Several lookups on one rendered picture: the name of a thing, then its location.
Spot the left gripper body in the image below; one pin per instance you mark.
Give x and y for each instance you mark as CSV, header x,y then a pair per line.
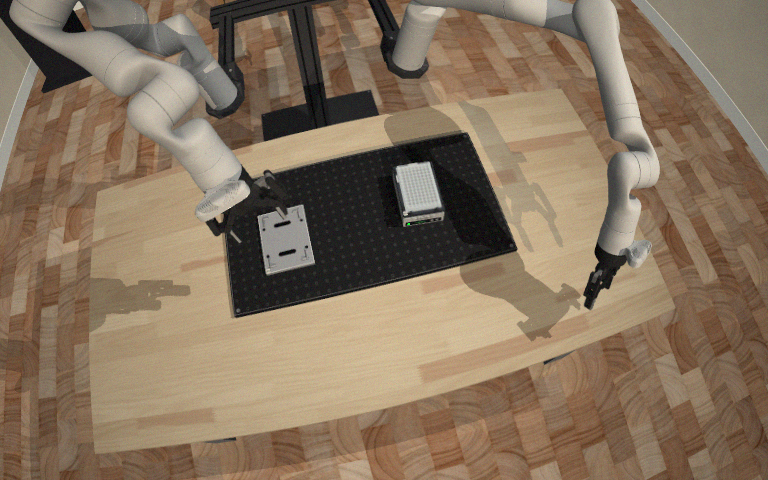
x,y
607,261

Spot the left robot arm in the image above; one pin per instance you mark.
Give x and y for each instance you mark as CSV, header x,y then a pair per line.
x,y
596,20

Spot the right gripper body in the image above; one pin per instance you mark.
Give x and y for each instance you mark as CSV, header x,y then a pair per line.
x,y
254,193

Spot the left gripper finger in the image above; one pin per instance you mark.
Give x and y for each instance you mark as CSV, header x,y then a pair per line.
x,y
594,284
608,284

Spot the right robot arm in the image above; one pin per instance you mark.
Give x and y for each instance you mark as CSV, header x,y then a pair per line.
x,y
124,70

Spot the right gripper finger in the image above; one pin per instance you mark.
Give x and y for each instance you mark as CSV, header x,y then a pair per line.
x,y
226,226
273,199

